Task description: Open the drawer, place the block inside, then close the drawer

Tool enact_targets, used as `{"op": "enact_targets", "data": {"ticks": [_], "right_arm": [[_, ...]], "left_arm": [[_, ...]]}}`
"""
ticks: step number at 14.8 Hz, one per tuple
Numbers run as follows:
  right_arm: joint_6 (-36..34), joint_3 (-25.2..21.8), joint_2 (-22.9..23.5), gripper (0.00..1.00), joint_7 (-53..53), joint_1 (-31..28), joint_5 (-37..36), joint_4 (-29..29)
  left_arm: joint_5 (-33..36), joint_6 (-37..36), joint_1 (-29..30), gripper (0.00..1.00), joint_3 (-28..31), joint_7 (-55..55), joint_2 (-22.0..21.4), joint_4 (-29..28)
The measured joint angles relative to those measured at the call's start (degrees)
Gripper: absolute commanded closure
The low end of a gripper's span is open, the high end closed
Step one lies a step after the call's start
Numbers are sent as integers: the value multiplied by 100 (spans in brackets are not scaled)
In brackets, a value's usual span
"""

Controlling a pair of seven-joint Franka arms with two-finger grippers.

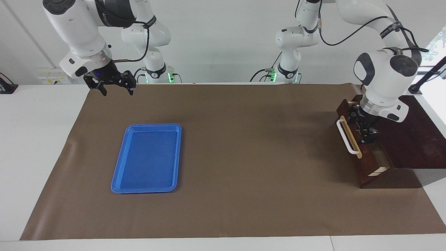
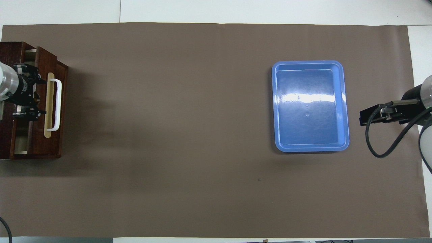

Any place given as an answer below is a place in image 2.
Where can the wooden drawer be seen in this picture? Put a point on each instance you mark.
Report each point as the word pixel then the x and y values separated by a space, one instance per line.
pixel 38 141

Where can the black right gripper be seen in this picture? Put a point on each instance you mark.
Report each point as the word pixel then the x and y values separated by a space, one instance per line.
pixel 405 108

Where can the brown table mat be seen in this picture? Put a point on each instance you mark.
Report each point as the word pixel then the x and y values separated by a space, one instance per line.
pixel 189 135

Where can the dark wooden cabinet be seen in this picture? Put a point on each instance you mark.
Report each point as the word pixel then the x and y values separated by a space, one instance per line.
pixel 8 50

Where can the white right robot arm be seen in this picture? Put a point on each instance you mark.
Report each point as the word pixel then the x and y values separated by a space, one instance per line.
pixel 426 135

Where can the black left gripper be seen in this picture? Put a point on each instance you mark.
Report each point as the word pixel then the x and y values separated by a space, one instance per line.
pixel 24 89

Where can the blue plastic tray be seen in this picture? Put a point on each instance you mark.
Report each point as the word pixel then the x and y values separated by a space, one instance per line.
pixel 310 131

